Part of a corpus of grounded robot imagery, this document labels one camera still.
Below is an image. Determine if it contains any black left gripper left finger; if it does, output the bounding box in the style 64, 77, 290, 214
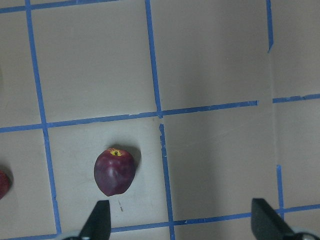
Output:
78, 200, 111, 240

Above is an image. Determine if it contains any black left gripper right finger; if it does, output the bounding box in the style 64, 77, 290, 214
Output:
251, 198, 295, 240

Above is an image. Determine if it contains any dark purple apple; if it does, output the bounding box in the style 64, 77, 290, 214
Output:
93, 147, 136, 197

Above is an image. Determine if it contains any red yellow apple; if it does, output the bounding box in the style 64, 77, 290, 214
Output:
0, 170, 11, 200

